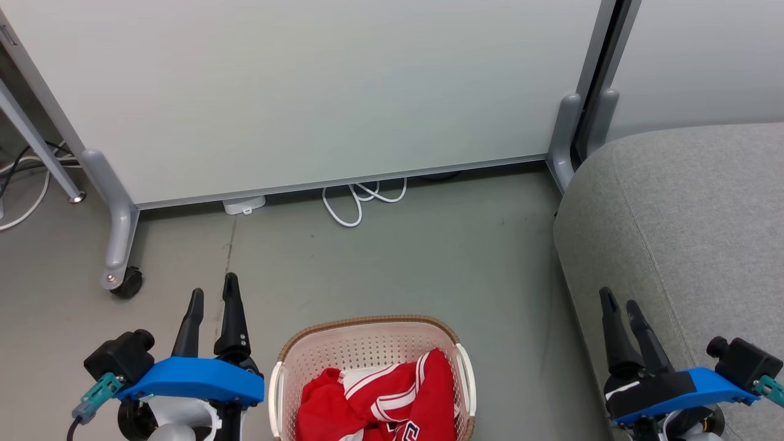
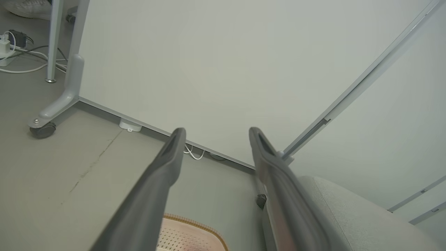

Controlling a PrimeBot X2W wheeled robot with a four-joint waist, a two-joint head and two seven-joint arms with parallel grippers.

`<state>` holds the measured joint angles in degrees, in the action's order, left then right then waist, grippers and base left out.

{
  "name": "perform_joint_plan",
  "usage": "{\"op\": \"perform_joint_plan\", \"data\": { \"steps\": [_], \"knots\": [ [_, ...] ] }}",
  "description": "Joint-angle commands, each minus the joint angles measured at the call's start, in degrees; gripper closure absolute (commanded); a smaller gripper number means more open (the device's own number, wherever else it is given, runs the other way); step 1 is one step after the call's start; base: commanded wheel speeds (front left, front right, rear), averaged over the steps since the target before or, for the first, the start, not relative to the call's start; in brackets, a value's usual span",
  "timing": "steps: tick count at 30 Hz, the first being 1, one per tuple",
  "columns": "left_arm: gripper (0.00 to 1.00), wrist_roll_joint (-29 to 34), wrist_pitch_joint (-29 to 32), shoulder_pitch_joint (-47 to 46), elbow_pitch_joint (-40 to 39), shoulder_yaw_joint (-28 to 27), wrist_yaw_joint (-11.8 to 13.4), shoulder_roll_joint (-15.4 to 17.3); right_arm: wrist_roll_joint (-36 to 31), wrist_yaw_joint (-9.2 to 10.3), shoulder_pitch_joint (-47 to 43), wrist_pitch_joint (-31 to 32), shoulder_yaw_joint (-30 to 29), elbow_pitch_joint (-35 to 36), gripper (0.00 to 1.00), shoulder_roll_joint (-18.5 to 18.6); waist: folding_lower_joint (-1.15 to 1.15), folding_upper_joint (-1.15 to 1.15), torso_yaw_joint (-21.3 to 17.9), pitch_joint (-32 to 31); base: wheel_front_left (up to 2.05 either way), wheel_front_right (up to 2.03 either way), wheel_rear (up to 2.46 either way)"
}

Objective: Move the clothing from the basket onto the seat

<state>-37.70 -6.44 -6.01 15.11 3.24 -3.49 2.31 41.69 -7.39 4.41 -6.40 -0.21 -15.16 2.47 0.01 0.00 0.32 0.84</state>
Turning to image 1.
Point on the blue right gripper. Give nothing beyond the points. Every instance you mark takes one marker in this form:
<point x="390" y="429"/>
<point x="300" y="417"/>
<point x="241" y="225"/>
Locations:
<point x="667" y="389"/>

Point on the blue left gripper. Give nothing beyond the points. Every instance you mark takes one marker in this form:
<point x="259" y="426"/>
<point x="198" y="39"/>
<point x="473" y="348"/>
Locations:
<point x="196" y="376"/>

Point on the red and white jersey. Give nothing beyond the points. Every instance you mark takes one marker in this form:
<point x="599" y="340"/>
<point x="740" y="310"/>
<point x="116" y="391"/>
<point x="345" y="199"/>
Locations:
<point x="432" y="383"/>

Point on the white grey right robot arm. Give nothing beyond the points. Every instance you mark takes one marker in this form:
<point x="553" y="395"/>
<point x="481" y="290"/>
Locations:
<point x="674" y="429"/>

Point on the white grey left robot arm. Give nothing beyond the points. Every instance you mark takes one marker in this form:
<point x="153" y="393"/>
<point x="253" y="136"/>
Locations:
<point x="177" y="419"/>

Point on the grey fabric sofa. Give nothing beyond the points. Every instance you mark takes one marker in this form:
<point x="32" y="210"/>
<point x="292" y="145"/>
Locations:
<point x="704" y="214"/>

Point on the black castor wheel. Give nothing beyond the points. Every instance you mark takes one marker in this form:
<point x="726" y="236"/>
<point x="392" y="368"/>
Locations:
<point x="127" y="283"/>

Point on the white power adapter box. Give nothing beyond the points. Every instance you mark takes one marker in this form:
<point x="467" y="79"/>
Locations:
<point x="244" y="205"/>

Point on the beige perforated laundry basket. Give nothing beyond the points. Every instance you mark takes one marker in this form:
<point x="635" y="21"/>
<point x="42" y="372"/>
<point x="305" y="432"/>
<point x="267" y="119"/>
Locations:
<point x="367" y="349"/>

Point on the grey metal table leg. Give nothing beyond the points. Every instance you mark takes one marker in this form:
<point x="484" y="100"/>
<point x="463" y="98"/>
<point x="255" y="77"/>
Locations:
<point x="37" y="144"/>

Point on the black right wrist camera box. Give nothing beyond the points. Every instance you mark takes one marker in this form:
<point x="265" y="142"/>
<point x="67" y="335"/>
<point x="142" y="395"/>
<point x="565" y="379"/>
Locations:
<point x="744" y="361"/>

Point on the teal left camera connector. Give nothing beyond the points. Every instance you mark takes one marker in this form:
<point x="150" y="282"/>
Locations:
<point x="98" y="395"/>

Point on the teal camera connector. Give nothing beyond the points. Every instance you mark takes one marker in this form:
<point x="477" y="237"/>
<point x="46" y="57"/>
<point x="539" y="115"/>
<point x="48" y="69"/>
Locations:
<point x="98" y="395"/>
<point x="770" y="389"/>

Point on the teal right camera connector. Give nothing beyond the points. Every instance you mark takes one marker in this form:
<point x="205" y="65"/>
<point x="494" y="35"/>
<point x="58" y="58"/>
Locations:
<point x="770" y="389"/>

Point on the white partition panel grey frame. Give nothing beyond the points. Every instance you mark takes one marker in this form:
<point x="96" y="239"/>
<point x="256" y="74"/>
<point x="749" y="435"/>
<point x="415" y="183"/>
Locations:
<point x="704" y="61"/>
<point x="306" y="92"/>

